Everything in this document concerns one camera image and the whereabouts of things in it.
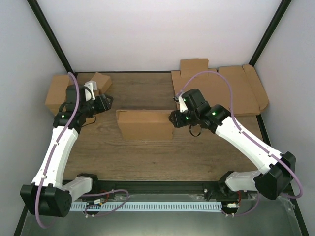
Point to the light blue slotted cable duct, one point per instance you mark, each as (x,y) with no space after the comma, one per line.
(150,206)

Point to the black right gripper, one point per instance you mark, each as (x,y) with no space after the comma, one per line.
(177,122)

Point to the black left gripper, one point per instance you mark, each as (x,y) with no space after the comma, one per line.
(104,104)

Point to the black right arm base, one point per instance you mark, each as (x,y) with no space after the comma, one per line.
(212,190)

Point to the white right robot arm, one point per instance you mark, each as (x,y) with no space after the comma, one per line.
(274,169)

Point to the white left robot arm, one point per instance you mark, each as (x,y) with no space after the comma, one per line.
(47,195)

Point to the tall folded cardboard box stack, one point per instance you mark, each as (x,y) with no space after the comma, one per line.
(56,93)

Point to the tilted small cardboard box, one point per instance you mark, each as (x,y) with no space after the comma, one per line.
(101,83)

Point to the black left frame post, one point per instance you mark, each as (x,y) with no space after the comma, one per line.
(35,7)

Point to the black frame post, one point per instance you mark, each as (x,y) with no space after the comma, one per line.
(278,15)
(35,7)

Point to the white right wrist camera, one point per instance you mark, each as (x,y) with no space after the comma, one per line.
(181,106)

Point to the black right frame post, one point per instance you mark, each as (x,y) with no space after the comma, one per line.
(278,15)

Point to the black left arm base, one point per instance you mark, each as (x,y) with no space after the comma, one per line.
(98,187)

